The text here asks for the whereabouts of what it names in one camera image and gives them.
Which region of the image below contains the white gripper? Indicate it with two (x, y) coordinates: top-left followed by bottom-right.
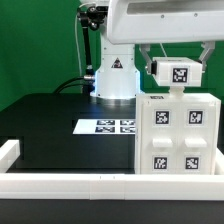
(107, 0), (224, 75)

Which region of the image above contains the white block with marker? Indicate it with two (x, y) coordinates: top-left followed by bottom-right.
(151, 57), (202, 87)

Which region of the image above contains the white cabinet box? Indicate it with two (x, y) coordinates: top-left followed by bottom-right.
(134, 87), (221, 175)

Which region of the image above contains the white cabinet door panel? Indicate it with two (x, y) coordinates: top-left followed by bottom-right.
(178, 100), (220, 174)

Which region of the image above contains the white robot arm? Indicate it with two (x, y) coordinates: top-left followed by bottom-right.
(79, 0), (224, 99)

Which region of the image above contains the white marker sheet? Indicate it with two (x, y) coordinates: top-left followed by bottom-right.
(73, 119), (135, 135)

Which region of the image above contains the white thin cable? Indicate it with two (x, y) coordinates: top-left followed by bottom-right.
(74, 13), (84, 78)

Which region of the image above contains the black cable bundle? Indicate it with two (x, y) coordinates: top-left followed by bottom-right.
(53, 77), (88, 95)

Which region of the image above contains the white U-shaped frame barrier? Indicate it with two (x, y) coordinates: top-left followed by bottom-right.
(0, 140), (224, 201)

